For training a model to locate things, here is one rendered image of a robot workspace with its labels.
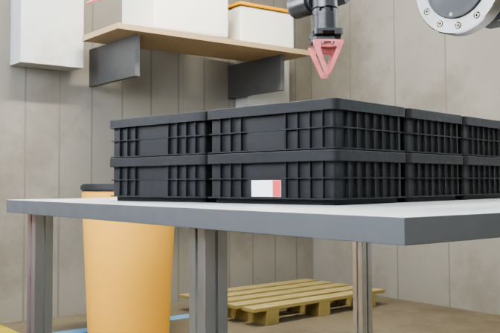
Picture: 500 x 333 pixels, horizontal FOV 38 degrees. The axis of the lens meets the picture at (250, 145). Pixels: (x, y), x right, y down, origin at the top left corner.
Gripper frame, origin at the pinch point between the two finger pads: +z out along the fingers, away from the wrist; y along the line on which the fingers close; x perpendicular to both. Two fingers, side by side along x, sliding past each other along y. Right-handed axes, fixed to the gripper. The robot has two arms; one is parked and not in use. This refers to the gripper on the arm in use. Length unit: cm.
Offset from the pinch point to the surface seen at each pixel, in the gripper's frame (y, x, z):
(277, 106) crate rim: -1.1, -11.0, 7.6
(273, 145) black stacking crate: -2.9, -11.9, 16.3
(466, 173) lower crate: -35, 44, 22
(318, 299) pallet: -248, 31, 84
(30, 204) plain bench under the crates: -53, -79, 29
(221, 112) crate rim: -13.9, -23.7, 7.4
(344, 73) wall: -338, 65, -60
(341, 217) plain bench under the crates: 51, -6, 32
